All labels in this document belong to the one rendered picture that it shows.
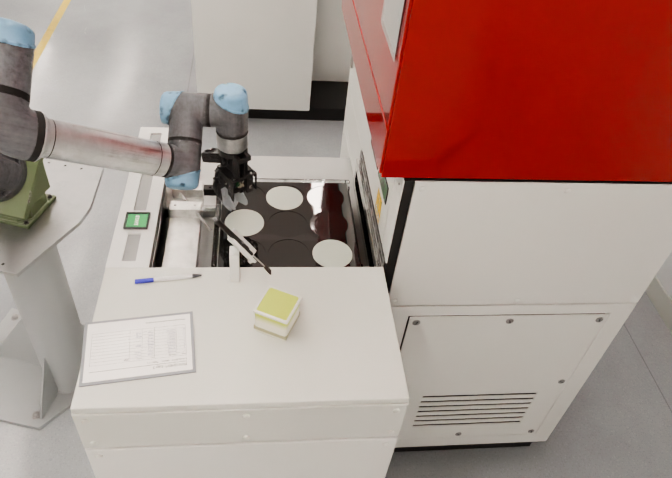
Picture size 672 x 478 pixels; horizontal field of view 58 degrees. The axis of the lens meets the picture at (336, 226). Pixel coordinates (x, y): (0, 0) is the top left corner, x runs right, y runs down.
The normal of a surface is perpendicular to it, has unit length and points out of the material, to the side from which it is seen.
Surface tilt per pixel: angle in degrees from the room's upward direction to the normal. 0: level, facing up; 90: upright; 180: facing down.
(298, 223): 0
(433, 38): 90
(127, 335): 0
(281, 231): 0
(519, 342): 90
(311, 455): 90
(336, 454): 90
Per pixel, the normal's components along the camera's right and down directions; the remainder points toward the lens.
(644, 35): 0.09, 0.68
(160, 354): 0.09, -0.73
